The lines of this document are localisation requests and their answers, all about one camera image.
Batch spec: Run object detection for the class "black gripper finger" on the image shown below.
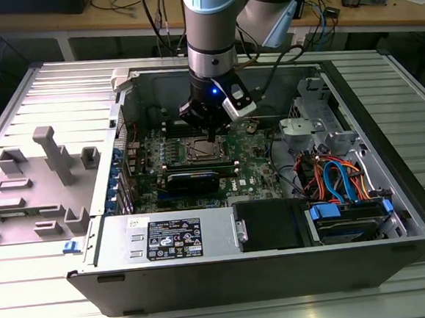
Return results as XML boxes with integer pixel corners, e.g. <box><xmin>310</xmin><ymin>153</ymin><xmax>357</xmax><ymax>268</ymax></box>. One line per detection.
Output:
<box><xmin>213</xmin><ymin>106</ymin><xmax>234</xmax><ymax>136</ymax></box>
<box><xmin>177</xmin><ymin>99</ymin><xmax>218</xmax><ymax>145</ymax></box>

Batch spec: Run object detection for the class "metal socket cover frame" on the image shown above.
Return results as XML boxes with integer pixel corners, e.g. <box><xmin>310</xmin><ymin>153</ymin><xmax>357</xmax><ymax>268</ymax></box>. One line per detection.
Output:
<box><xmin>184</xmin><ymin>134</ymin><xmax>225</xmax><ymax>161</ymax></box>

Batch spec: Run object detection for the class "black drive bay cover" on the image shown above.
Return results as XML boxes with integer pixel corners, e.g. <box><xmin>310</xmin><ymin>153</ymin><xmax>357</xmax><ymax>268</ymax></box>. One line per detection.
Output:
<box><xmin>233</xmin><ymin>197</ymin><xmax>310</xmax><ymax>253</ymax></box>

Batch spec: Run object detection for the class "installed RAM stick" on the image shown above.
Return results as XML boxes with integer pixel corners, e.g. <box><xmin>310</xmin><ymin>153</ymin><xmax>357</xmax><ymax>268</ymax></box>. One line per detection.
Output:
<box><xmin>167</xmin><ymin>163</ymin><xmax>239</xmax><ymax>181</ymax></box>

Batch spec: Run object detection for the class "green motherboard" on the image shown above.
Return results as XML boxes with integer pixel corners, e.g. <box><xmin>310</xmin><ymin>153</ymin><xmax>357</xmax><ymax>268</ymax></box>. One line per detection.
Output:
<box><xmin>120</xmin><ymin>114</ymin><xmax>301</xmax><ymax>217</ymax></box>

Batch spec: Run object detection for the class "black graphics card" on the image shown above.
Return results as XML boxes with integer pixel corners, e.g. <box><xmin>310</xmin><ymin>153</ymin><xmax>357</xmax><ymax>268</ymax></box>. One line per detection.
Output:
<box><xmin>165</xmin><ymin>168</ymin><xmax>222</xmax><ymax>197</ymax></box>

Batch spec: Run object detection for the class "silver metal drive cage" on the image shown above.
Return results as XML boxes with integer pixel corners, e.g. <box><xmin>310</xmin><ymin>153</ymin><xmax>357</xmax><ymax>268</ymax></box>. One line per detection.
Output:
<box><xmin>274</xmin><ymin>73</ymin><xmax>364</xmax><ymax>162</ymax></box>

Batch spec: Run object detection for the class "blue disk carrier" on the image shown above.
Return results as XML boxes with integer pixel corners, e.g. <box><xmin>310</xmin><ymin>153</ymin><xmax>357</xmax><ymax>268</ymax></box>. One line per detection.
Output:
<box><xmin>309</xmin><ymin>196</ymin><xmax>394</xmax><ymax>229</ymax></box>

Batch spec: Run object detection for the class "silver power supply with label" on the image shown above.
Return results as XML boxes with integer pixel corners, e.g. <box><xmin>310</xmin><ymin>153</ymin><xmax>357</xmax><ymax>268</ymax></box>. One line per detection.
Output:
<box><xmin>91</xmin><ymin>204</ymin><xmax>243</xmax><ymax>267</ymax></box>

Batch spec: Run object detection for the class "small black device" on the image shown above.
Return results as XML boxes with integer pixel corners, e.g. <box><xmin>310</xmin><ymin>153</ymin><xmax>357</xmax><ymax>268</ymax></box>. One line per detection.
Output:
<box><xmin>322</xmin><ymin>4</ymin><xmax>341</xmax><ymax>20</ymax></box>

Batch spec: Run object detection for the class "black and grey PC case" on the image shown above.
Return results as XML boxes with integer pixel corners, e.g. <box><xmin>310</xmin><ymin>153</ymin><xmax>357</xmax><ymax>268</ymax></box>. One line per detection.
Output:
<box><xmin>49</xmin><ymin>40</ymin><xmax>425</xmax><ymax>318</ymax></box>

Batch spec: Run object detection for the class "hard disk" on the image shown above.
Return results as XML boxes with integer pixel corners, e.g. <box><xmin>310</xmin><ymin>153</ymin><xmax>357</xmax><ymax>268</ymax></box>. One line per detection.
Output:
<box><xmin>313</xmin><ymin>203</ymin><xmax>389</xmax><ymax>246</ymax></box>

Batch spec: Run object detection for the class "grey plastic parts rack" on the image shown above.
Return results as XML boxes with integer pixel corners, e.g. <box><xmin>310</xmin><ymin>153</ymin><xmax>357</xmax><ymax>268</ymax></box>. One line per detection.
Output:
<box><xmin>0</xmin><ymin>122</ymin><xmax>107</xmax><ymax>247</ymax></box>

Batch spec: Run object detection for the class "blue plastic latch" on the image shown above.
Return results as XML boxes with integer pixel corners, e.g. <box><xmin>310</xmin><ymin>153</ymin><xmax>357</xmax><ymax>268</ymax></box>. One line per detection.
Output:
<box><xmin>62</xmin><ymin>239</ymin><xmax>83</xmax><ymax>255</ymax></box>

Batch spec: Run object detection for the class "large black box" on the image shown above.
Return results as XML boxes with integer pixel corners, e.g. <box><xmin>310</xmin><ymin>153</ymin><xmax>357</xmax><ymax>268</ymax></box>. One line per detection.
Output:
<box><xmin>0</xmin><ymin>0</ymin><xmax>93</xmax><ymax>21</ymax></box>

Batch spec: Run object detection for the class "wooden desk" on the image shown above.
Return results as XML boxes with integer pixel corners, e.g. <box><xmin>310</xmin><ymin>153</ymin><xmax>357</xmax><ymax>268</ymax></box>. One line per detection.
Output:
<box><xmin>0</xmin><ymin>0</ymin><xmax>425</xmax><ymax>68</ymax></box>

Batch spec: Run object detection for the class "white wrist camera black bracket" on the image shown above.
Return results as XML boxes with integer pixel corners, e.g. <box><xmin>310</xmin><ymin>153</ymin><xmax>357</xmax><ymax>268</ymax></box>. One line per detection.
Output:
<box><xmin>211</xmin><ymin>75</ymin><xmax>259</xmax><ymax>124</ymax></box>

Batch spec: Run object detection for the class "black power wire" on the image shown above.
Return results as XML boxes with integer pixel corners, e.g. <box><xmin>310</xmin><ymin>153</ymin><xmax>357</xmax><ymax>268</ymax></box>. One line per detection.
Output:
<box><xmin>266</xmin><ymin>126</ymin><xmax>310</xmax><ymax>203</ymax></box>

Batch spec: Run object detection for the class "thin red wire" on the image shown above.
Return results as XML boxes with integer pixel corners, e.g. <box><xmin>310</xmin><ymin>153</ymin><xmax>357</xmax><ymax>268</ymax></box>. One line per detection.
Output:
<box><xmin>115</xmin><ymin>119</ymin><xmax>139</xmax><ymax>145</ymax></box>

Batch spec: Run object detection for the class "thick black camera cable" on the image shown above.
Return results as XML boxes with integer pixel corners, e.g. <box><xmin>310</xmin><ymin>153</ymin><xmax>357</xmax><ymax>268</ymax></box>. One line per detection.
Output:
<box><xmin>250</xmin><ymin>43</ymin><xmax>308</xmax><ymax>100</ymax></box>

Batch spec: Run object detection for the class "orange power wire bundle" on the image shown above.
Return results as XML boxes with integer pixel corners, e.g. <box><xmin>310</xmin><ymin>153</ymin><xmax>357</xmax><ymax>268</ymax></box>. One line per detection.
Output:
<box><xmin>294</xmin><ymin>145</ymin><xmax>377</xmax><ymax>206</ymax></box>

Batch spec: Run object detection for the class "blue flat data wire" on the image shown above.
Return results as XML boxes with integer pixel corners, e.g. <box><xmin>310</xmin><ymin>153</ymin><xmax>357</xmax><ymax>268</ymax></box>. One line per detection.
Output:
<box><xmin>321</xmin><ymin>162</ymin><xmax>346</xmax><ymax>206</ymax></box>
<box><xmin>330</xmin><ymin>157</ymin><xmax>364</xmax><ymax>206</ymax></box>

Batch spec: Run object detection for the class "blue network cable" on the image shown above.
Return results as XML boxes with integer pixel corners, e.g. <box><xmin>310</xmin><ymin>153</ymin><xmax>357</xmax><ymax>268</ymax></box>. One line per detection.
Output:
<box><xmin>313</xmin><ymin>2</ymin><xmax>333</xmax><ymax>53</ymax></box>

